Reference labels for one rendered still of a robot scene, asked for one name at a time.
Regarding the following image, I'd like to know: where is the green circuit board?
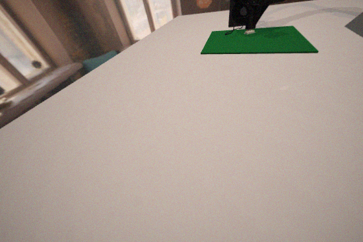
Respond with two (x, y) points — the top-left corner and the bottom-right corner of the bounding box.
(201, 26), (318, 54)

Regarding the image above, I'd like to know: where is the black cable with plug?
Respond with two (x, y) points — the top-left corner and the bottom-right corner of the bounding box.
(225, 15), (255, 35)

